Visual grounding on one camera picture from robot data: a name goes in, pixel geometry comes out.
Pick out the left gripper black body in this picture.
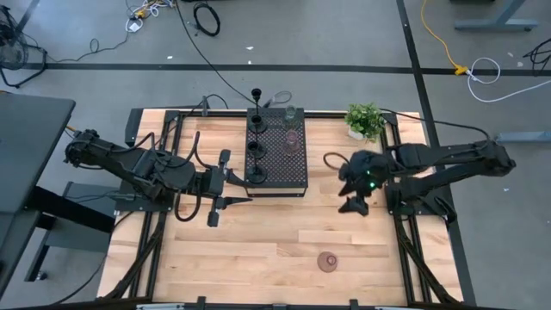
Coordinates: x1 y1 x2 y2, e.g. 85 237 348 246
201 149 231 228

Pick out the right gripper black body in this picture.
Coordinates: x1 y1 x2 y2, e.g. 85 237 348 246
344 150 388 197

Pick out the black metal candlestick holder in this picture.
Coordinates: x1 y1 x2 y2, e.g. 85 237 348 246
246 114 267 160
246 139 269 185
248 87 269 134

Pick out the pink glass candle holder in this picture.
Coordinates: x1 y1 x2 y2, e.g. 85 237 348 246
282 129 302 157
317 251 339 274

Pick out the green glass candle holder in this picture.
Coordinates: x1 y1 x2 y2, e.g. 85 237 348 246
283 104 300 130

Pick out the black perforated metal riser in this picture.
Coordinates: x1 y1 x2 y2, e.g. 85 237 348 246
243 107 309 198

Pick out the green plant in white pot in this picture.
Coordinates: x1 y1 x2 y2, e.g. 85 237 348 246
344 102 387 144

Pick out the grey table foot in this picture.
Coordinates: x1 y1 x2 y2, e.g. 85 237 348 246
493 130 551 144

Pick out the grey desk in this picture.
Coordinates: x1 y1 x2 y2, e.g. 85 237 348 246
0 90 77 298

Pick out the grey table leg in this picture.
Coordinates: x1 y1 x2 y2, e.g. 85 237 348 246
449 0 539 33

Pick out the black floor fan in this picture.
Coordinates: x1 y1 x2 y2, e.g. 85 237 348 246
0 4 48 90

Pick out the black aluminium table frame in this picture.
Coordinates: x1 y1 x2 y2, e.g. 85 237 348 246
97 107 464 310

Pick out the grey looped cable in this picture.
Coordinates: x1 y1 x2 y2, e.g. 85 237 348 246
262 90 294 109

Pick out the long black floor cable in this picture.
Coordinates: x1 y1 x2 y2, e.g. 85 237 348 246
174 0 259 107

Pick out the silver metal bracket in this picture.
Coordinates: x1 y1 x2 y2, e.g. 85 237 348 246
136 303 185 310

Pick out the black desk leg frame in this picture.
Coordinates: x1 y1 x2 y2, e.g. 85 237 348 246
24 183 117 283

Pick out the yellow extension cable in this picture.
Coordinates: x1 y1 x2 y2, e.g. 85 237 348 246
420 0 469 77

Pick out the white floor cable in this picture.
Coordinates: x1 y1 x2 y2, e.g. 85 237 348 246
466 56 551 104

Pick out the coiled black floor cable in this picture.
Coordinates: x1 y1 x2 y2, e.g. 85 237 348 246
192 2 222 38

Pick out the white cable bundle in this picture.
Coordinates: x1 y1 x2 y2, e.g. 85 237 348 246
124 0 176 34

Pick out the black cable bundle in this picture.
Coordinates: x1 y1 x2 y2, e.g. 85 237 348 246
523 36 551 70

